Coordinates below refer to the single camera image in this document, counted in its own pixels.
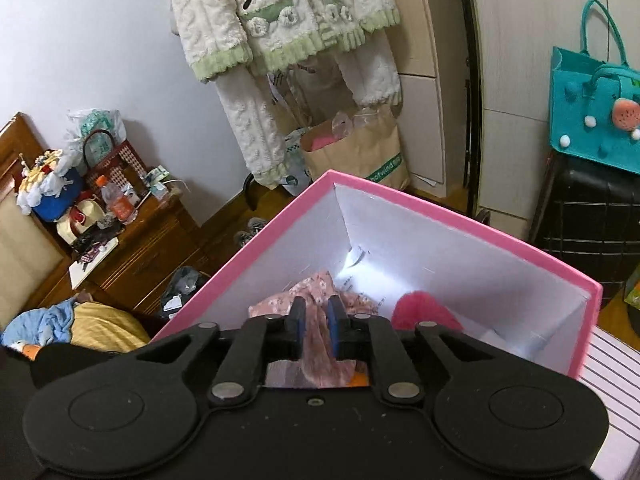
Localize yellow blanket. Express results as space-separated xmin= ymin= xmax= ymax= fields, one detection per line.
xmin=72 ymin=301 xmax=151 ymax=353

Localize orange label water bottle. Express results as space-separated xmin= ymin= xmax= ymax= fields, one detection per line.
xmin=95 ymin=175 xmax=139 ymax=226

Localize cream fluffy pajama pants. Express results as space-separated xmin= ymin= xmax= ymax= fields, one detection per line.
xmin=212 ymin=37 xmax=403 ymax=188

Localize pink cardboard box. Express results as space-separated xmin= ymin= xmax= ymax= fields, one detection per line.
xmin=150 ymin=170 xmax=603 ymax=391

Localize blue cloth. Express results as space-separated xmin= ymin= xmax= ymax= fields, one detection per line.
xmin=0 ymin=299 xmax=77 ymax=348

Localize white notebook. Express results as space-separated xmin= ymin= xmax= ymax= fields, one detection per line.
xmin=69 ymin=237 xmax=121 ymax=290

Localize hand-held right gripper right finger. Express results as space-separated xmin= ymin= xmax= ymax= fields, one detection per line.
xmin=327 ymin=295 xmax=493 ymax=405

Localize grey sneaker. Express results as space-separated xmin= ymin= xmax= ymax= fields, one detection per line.
xmin=234 ymin=217 xmax=271 ymax=250

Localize wooden nightstand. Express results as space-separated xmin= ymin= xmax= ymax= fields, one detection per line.
xmin=67 ymin=170 xmax=201 ymax=311

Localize wooden bed headboard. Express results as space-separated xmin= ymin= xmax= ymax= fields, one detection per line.
xmin=0 ymin=112 xmax=76 ymax=331

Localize pink floral cloth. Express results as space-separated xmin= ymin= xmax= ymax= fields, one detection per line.
xmin=248 ymin=270 xmax=378 ymax=391

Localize straw hat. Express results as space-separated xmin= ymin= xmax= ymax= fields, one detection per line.
xmin=56 ymin=199 xmax=117 ymax=247

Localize black clothes rack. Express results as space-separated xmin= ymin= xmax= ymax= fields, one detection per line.
xmin=242 ymin=172 xmax=261 ymax=211

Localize black plastic bag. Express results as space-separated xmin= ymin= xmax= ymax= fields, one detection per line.
xmin=160 ymin=266 xmax=212 ymax=320

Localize green white tissue pack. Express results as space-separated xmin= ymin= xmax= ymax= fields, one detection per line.
xmin=144 ymin=164 xmax=185 ymax=198

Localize checkered basket bag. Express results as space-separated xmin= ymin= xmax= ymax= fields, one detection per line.
xmin=82 ymin=129 xmax=147 ymax=193

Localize green white plastic bag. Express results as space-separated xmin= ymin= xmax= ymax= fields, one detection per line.
xmin=66 ymin=108 xmax=126 ymax=157

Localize black suitcase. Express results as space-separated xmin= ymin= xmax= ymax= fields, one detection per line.
xmin=529 ymin=152 xmax=640 ymax=306

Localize beige wardrobe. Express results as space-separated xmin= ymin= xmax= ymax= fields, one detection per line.
xmin=390 ymin=0 xmax=640 ymax=241

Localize blue pot bouquet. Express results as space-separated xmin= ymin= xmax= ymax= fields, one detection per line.
xmin=16 ymin=149 xmax=85 ymax=223

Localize hot pink fluffy cloth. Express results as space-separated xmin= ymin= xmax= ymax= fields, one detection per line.
xmin=391 ymin=290 xmax=467 ymax=332

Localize green packet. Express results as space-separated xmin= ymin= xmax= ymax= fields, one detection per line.
xmin=624 ymin=265 xmax=640 ymax=307

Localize brown paper bag green print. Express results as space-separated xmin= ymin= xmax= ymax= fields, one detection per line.
xmin=300 ymin=105 xmax=412 ymax=192

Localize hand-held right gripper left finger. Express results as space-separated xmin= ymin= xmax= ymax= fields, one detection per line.
xmin=135 ymin=296 xmax=307 ymax=406

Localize cream fluffy pajama jacket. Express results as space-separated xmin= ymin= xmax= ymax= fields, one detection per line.
xmin=165 ymin=0 xmax=402 ymax=84

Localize teal felt handbag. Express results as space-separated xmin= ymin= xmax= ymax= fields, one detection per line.
xmin=550 ymin=0 xmax=640 ymax=176

